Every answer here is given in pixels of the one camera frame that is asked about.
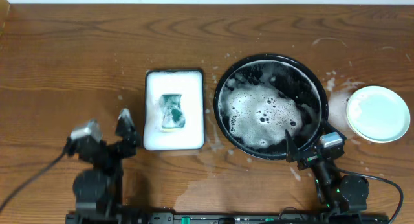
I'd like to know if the black tray of soap foam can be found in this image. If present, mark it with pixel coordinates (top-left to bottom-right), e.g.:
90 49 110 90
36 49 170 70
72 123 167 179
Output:
143 69 204 151

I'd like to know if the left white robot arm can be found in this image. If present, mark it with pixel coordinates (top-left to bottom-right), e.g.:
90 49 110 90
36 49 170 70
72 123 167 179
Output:
65 108 147 223

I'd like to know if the round black tray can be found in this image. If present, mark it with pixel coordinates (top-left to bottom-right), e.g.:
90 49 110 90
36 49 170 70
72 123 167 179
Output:
213 54 328 160

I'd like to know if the pale green plate red stain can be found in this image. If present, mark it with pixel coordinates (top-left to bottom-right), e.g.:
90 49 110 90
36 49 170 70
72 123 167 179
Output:
346 85 411 143

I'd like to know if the green foamy sponge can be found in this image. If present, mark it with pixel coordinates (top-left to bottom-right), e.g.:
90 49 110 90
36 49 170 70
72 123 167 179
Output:
159 94 186 132

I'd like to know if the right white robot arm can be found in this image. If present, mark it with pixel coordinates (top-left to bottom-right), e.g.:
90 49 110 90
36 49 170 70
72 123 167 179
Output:
285 131 369 223

